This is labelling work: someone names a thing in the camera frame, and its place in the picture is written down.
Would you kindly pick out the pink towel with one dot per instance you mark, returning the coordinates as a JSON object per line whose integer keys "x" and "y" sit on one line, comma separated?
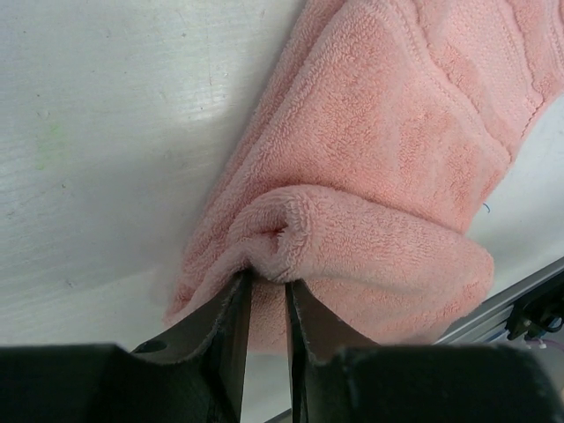
{"x": 381, "y": 133}

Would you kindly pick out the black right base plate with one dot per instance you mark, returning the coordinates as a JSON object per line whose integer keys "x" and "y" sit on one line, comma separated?
{"x": 538, "y": 312}

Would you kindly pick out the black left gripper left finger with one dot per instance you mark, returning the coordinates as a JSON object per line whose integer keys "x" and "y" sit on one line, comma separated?
{"x": 192, "y": 372}

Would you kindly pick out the aluminium mounting rail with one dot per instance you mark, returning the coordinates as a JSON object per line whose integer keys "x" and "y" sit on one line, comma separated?
{"x": 498, "y": 317}

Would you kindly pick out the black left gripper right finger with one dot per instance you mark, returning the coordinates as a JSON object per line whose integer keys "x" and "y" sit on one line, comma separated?
{"x": 339, "y": 375}

